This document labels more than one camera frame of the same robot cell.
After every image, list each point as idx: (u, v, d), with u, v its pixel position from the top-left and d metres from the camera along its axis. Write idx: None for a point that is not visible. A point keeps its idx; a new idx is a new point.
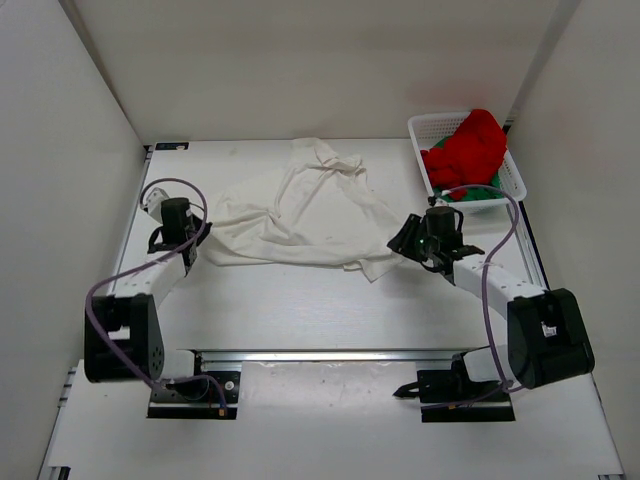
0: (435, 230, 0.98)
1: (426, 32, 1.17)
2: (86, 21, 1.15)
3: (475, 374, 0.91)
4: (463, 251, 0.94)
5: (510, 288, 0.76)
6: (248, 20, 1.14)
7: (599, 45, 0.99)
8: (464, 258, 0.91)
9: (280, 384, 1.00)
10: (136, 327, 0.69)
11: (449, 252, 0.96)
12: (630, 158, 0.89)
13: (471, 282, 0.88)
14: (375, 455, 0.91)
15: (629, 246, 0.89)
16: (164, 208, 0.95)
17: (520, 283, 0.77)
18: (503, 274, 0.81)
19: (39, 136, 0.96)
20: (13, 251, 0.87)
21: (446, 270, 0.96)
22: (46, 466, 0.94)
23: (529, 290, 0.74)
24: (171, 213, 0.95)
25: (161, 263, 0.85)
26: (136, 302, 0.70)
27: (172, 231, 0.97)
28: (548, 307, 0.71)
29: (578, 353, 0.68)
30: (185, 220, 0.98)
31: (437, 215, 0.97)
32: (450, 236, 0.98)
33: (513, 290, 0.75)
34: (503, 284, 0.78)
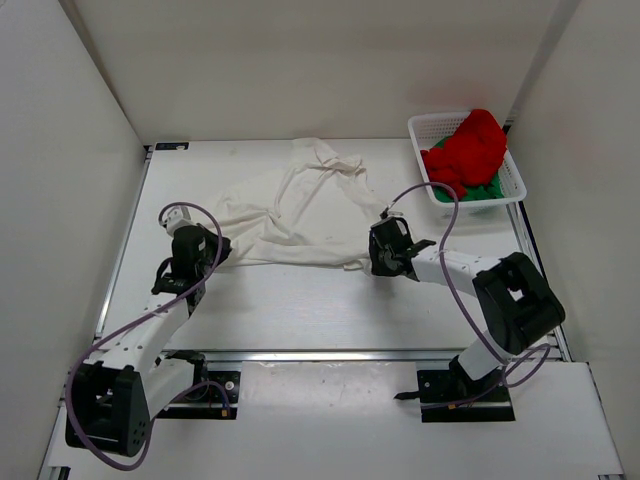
0: (383, 240, 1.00)
1: (426, 32, 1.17)
2: (86, 21, 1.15)
3: (476, 373, 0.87)
4: (416, 247, 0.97)
5: (470, 266, 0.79)
6: (248, 20, 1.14)
7: (598, 45, 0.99)
8: (417, 258, 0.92)
9: (279, 384, 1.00)
10: (118, 409, 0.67)
11: (403, 252, 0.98)
12: (630, 158, 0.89)
13: (433, 273, 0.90)
14: (375, 455, 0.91)
15: (629, 246, 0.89)
16: (178, 239, 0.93)
17: (478, 259, 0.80)
18: (459, 256, 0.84)
19: (39, 136, 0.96)
20: (13, 251, 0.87)
21: (409, 269, 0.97)
22: (46, 466, 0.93)
23: (487, 264, 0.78)
24: (184, 245, 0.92)
25: (158, 318, 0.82)
26: (119, 377, 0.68)
27: (180, 264, 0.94)
28: (507, 273, 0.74)
29: (546, 305, 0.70)
30: (196, 255, 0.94)
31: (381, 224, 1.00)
32: (399, 237, 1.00)
33: (475, 269, 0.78)
34: (463, 265, 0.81)
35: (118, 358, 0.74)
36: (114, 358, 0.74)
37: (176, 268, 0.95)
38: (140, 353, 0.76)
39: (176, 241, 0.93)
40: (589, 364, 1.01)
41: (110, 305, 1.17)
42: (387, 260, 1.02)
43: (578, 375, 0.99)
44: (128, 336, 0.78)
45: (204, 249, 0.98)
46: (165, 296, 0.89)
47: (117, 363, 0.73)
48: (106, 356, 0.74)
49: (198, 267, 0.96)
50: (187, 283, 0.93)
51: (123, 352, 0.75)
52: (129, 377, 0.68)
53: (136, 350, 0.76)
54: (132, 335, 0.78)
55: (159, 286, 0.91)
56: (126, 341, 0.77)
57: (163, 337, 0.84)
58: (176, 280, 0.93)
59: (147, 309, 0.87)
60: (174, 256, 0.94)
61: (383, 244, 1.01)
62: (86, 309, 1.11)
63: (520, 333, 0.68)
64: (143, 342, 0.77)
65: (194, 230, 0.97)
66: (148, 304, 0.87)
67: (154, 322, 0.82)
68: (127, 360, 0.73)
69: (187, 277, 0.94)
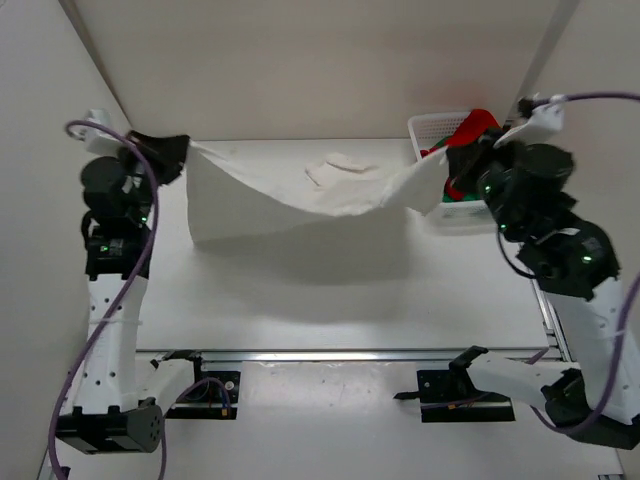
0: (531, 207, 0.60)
1: (425, 32, 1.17)
2: (86, 21, 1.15)
3: (481, 386, 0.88)
4: (595, 261, 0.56)
5: (632, 391, 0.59)
6: (248, 20, 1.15)
7: (598, 45, 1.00)
8: (593, 302, 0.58)
9: (279, 384, 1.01)
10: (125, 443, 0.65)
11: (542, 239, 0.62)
12: (629, 158, 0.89)
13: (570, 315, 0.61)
14: (375, 455, 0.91)
15: (629, 246, 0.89)
16: (89, 195, 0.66)
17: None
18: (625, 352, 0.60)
19: (39, 136, 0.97)
20: (13, 251, 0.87)
21: (546, 272, 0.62)
22: (46, 466, 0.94)
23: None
24: (101, 204, 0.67)
25: (117, 330, 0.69)
26: (110, 428, 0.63)
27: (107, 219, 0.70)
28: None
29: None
30: (123, 202, 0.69)
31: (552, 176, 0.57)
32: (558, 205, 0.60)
33: (631, 400, 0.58)
34: (624, 381, 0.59)
35: (95, 397, 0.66)
36: (91, 399, 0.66)
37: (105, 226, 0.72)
38: (116, 381, 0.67)
39: (86, 196, 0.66)
40: None
41: None
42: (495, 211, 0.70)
43: None
44: (91, 361, 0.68)
45: (134, 188, 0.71)
46: (112, 280, 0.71)
47: (97, 406, 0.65)
48: (81, 397, 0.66)
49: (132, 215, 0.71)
50: (125, 245, 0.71)
51: (99, 388, 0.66)
52: (125, 424, 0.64)
53: (112, 382, 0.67)
54: (96, 359, 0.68)
55: (94, 269, 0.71)
56: (94, 371, 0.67)
57: (129, 331, 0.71)
58: (111, 246, 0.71)
59: (95, 306, 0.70)
60: (95, 214, 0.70)
61: (526, 209, 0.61)
62: (86, 309, 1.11)
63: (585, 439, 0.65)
64: (115, 368, 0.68)
65: (106, 170, 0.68)
66: (93, 300, 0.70)
67: (114, 333, 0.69)
68: (106, 398, 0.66)
69: (124, 235, 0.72)
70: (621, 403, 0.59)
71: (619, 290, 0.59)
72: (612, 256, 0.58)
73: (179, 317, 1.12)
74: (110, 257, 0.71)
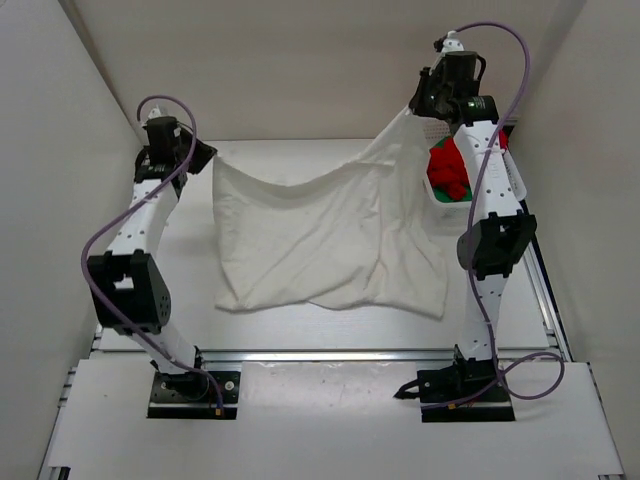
0: (451, 76, 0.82)
1: (427, 33, 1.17)
2: (87, 21, 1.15)
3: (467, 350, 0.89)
4: (479, 107, 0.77)
5: (492, 193, 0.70)
6: (250, 20, 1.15)
7: (599, 45, 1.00)
8: (469, 129, 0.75)
9: (280, 384, 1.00)
10: (142, 285, 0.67)
11: (462, 97, 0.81)
12: (629, 158, 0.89)
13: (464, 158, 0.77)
14: (375, 454, 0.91)
15: (629, 245, 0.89)
16: (151, 124, 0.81)
17: (504, 193, 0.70)
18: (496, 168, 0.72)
19: (40, 136, 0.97)
20: (15, 250, 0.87)
21: (454, 121, 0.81)
22: (46, 467, 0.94)
23: (506, 208, 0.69)
24: (155, 129, 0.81)
25: (151, 206, 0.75)
26: (134, 259, 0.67)
27: (157, 150, 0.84)
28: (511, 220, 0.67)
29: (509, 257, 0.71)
30: (173, 141, 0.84)
31: (459, 58, 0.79)
32: (467, 84, 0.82)
33: (492, 201, 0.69)
34: (487, 188, 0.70)
35: (126, 245, 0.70)
36: (120, 246, 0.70)
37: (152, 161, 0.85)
38: (145, 239, 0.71)
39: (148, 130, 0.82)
40: (590, 365, 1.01)
41: None
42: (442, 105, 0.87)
43: (579, 375, 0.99)
44: (127, 223, 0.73)
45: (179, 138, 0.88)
46: (153, 182, 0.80)
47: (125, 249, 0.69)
48: (112, 245, 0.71)
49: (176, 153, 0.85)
50: (168, 169, 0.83)
51: (127, 239, 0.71)
52: (143, 258, 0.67)
53: (140, 234, 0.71)
54: (131, 221, 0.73)
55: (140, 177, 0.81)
56: (126, 229, 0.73)
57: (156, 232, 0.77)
58: (157, 166, 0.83)
59: (135, 198, 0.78)
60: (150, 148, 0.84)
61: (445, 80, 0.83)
62: (85, 309, 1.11)
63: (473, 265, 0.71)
64: (147, 224, 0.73)
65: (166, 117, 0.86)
66: (135, 194, 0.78)
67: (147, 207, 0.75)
68: (136, 244, 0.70)
69: (166, 161, 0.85)
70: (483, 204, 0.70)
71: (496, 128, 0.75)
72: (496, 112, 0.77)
73: (181, 317, 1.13)
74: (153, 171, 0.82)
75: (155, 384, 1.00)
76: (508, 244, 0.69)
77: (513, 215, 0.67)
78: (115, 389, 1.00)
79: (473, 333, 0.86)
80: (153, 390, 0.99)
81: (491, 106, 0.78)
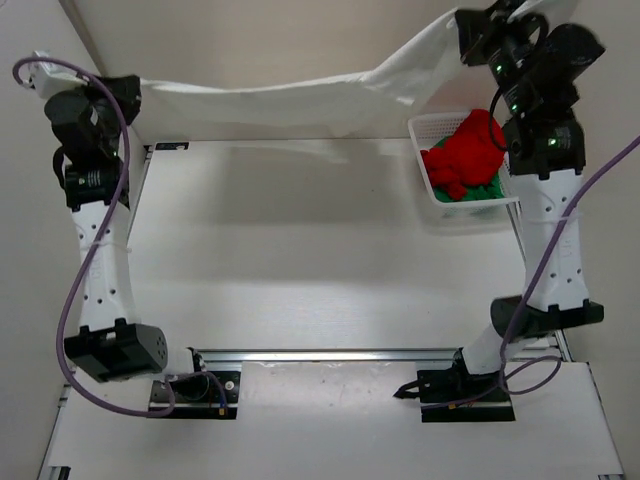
0: (540, 79, 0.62)
1: None
2: (86, 21, 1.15)
3: (474, 366, 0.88)
4: (561, 146, 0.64)
5: (560, 278, 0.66)
6: (248, 19, 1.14)
7: None
8: (546, 183, 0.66)
9: (279, 384, 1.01)
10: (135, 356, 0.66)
11: (543, 123, 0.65)
12: (628, 157, 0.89)
13: (525, 204, 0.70)
14: (374, 454, 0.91)
15: (628, 244, 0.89)
16: (56, 128, 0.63)
17: (570, 277, 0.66)
18: (565, 240, 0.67)
19: (39, 137, 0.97)
20: (14, 250, 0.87)
21: (522, 154, 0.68)
22: (46, 466, 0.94)
23: (570, 297, 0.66)
24: (74, 136, 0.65)
25: (108, 250, 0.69)
26: (120, 338, 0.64)
27: (79, 154, 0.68)
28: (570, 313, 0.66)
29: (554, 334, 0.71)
30: (96, 136, 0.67)
31: (567, 68, 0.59)
32: (558, 97, 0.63)
33: (557, 288, 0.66)
34: (553, 270, 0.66)
35: (101, 315, 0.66)
36: (97, 317, 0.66)
37: (76, 161, 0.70)
38: (117, 297, 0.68)
39: (57, 134, 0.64)
40: (590, 365, 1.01)
41: None
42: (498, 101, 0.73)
43: (578, 375, 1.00)
44: (89, 281, 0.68)
45: (101, 119, 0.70)
46: (96, 207, 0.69)
47: (104, 321, 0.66)
48: (85, 316, 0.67)
49: (103, 146, 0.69)
50: (103, 174, 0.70)
51: (101, 305, 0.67)
52: (129, 330, 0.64)
53: (112, 296, 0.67)
54: (93, 279, 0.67)
55: (76, 199, 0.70)
56: (91, 289, 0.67)
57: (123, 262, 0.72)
58: (89, 178, 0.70)
59: (83, 235, 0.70)
60: (68, 151, 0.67)
61: (528, 85, 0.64)
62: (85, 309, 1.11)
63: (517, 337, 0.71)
64: (114, 277, 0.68)
65: (72, 101, 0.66)
66: (81, 230, 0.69)
67: (106, 255, 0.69)
68: (110, 311, 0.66)
69: (98, 162, 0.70)
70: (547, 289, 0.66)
71: (575, 180, 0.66)
72: (579, 151, 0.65)
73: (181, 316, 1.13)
74: (90, 188, 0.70)
75: (155, 384, 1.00)
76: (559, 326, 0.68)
77: (577, 308, 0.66)
78: (115, 389, 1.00)
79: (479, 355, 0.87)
80: (153, 390, 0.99)
81: (578, 138, 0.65)
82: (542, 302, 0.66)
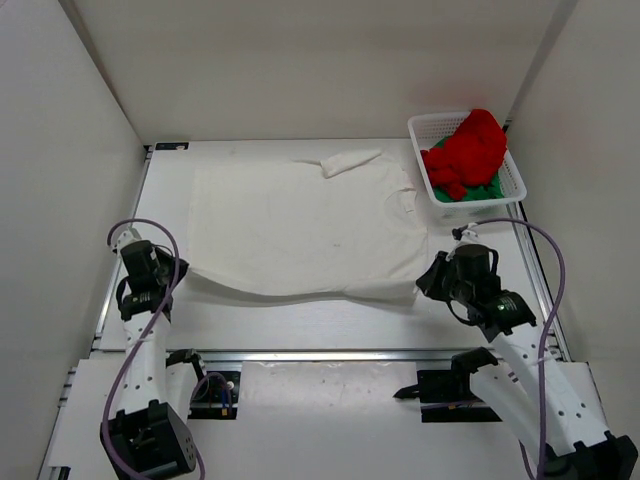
0: (468, 275, 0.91)
1: (426, 33, 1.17)
2: (86, 21, 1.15)
3: (476, 389, 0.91)
4: (509, 309, 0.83)
5: (569, 415, 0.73)
6: (248, 20, 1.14)
7: (598, 44, 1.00)
8: (508, 336, 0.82)
9: (279, 384, 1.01)
10: (164, 438, 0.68)
11: (488, 300, 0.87)
12: (627, 158, 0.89)
13: (509, 353, 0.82)
14: (374, 454, 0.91)
15: (627, 245, 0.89)
16: (127, 252, 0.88)
17: (579, 412, 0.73)
18: (556, 375, 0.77)
19: (39, 137, 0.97)
20: (14, 251, 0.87)
21: (488, 325, 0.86)
22: (46, 467, 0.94)
23: (587, 431, 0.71)
24: (137, 262, 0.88)
25: (149, 345, 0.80)
26: (151, 416, 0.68)
27: (138, 278, 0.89)
28: (599, 447, 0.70)
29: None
30: (152, 266, 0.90)
31: (472, 257, 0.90)
32: (483, 281, 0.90)
33: (572, 426, 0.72)
34: (560, 408, 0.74)
35: (136, 399, 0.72)
36: (132, 402, 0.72)
37: (136, 290, 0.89)
38: (153, 383, 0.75)
39: (127, 263, 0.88)
40: (589, 364, 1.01)
41: (112, 299, 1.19)
42: (460, 298, 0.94)
43: (578, 375, 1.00)
44: (130, 373, 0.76)
45: (158, 260, 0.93)
46: (145, 316, 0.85)
47: (138, 406, 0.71)
48: (122, 402, 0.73)
49: (158, 277, 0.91)
50: (151, 295, 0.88)
51: (136, 391, 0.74)
52: (161, 410, 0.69)
53: (148, 382, 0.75)
54: (133, 371, 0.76)
55: (129, 313, 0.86)
56: (131, 380, 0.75)
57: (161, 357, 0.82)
58: (141, 296, 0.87)
59: (130, 338, 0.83)
60: (131, 279, 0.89)
61: (464, 279, 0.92)
62: (85, 310, 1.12)
63: None
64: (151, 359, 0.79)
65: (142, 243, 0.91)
66: (129, 333, 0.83)
67: (146, 348, 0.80)
68: (147, 395, 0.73)
69: (150, 289, 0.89)
70: (563, 430, 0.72)
71: (533, 330, 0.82)
72: (526, 307, 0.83)
73: (182, 316, 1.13)
74: (141, 305, 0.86)
75: None
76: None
77: (602, 440, 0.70)
78: None
79: (493, 401, 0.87)
80: None
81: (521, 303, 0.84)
82: (568, 446, 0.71)
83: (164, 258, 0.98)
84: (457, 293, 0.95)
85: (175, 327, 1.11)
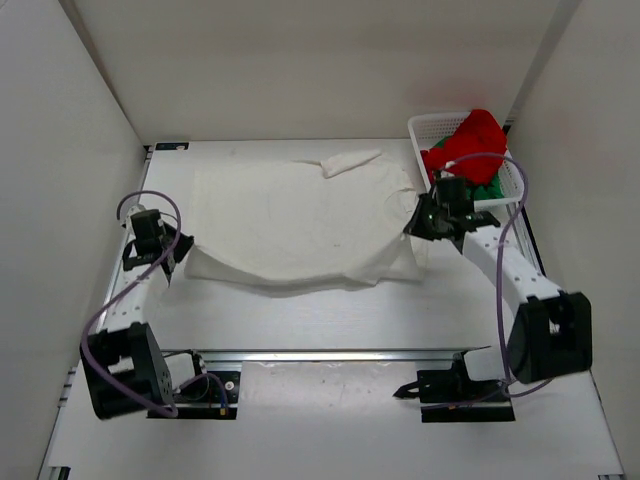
0: (445, 198, 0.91)
1: (426, 32, 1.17)
2: (86, 22, 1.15)
3: (475, 373, 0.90)
4: (477, 220, 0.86)
5: (524, 279, 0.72)
6: (248, 20, 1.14)
7: (599, 44, 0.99)
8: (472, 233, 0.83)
9: (280, 384, 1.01)
10: (139, 358, 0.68)
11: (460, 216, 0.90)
12: (628, 157, 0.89)
13: (478, 256, 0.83)
14: (374, 454, 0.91)
15: (628, 244, 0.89)
16: (135, 216, 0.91)
17: (535, 278, 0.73)
18: (518, 259, 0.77)
19: (39, 137, 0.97)
20: (14, 250, 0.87)
21: (458, 237, 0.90)
22: (46, 467, 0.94)
23: (543, 290, 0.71)
24: (145, 226, 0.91)
25: (143, 285, 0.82)
26: (130, 333, 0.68)
27: (144, 241, 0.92)
28: (558, 306, 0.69)
29: (580, 355, 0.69)
30: (159, 232, 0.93)
31: (447, 181, 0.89)
32: (460, 204, 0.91)
33: (526, 286, 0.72)
34: (515, 274, 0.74)
35: (120, 321, 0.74)
36: (116, 322, 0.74)
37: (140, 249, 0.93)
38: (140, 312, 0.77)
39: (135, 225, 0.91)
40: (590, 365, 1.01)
41: (112, 299, 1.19)
42: (439, 223, 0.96)
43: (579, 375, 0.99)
44: (121, 303, 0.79)
45: (164, 228, 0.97)
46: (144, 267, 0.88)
47: (123, 325, 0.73)
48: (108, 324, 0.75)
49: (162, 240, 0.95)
50: (155, 254, 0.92)
51: (123, 316, 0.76)
52: (140, 329, 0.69)
53: (135, 310, 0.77)
54: (126, 301, 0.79)
55: (130, 266, 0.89)
56: (121, 308, 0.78)
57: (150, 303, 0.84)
58: (145, 256, 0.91)
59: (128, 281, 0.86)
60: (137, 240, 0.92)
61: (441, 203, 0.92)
62: (85, 309, 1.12)
63: (537, 367, 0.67)
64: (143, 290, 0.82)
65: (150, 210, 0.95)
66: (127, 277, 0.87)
67: (140, 286, 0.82)
68: (133, 317, 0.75)
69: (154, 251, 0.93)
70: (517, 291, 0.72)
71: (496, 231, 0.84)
72: (492, 219, 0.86)
73: (181, 316, 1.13)
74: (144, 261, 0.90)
75: None
76: (568, 343, 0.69)
77: (555, 295, 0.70)
78: None
79: (491, 372, 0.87)
80: None
81: (489, 216, 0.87)
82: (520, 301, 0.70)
83: (169, 230, 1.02)
84: (437, 219, 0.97)
85: (175, 327, 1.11)
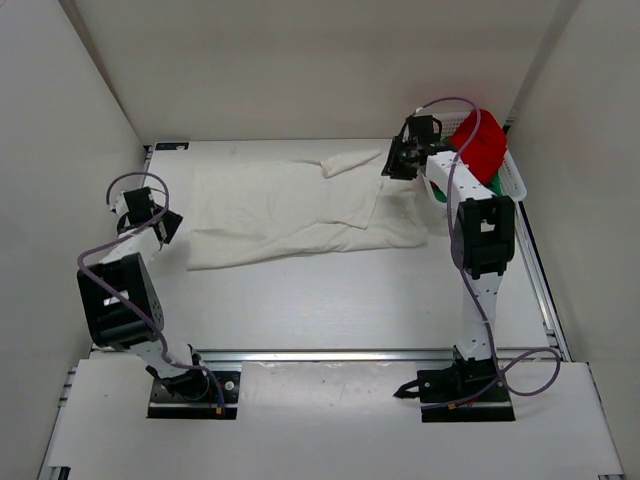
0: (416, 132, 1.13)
1: (426, 33, 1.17)
2: (86, 23, 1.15)
3: (467, 351, 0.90)
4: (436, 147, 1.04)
5: (467, 189, 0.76)
6: (248, 20, 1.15)
7: (599, 44, 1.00)
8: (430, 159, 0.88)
9: (280, 384, 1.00)
10: (133, 282, 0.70)
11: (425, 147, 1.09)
12: (627, 157, 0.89)
13: (437, 176, 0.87)
14: (374, 454, 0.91)
15: (627, 244, 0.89)
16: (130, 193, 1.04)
17: (476, 186, 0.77)
18: (466, 175, 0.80)
19: (39, 137, 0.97)
20: (14, 250, 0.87)
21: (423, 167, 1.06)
22: (46, 467, 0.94)
23: (480, 194, 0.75)
24: (138, 202, 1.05)
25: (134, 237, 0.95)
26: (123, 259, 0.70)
27: (138, 214, 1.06)
28: (491, 210, 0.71)
29: (506, 247, 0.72)
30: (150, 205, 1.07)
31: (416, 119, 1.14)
32: (426, 135, 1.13)
33: (468, 193, 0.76)
34: (461, 185, 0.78)
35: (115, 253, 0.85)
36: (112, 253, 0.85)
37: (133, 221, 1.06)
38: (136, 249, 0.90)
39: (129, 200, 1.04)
40: (589, 364, 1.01)
41: None
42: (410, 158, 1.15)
43: (578, 374, 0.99)
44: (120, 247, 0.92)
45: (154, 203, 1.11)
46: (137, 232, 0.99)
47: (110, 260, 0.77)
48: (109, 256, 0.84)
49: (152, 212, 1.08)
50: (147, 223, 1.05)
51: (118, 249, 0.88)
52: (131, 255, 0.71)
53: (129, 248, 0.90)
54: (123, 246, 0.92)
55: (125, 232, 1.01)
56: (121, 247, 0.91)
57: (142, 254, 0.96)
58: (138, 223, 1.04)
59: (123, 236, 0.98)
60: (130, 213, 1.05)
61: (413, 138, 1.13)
62: None
63: (468, 253, 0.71)
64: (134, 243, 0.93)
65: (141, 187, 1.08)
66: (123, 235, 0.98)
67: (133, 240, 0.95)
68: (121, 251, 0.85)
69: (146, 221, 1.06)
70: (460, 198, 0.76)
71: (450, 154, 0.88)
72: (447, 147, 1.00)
73: (181, 316, 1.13)
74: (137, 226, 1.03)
75: (155, 384, 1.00)
76: (498, 237, 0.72)
77: (489, 199, 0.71)
78: (115, 389, 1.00)
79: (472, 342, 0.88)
80: (153, 390, 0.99)
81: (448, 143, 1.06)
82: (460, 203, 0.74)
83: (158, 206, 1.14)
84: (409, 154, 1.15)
85: (175, 327, 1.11)
